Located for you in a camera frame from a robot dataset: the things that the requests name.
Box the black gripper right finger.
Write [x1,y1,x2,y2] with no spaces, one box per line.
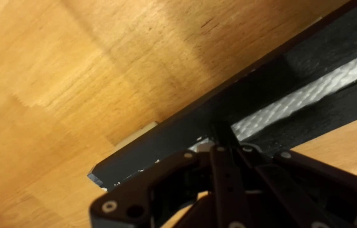
[240,143,357,228]

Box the white rope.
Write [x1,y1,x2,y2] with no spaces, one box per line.
[188,43,357,153]

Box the long black channel rail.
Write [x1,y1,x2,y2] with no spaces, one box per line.
[87,0,357,189]

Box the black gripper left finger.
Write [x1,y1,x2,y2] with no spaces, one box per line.
[88,125,254,228]

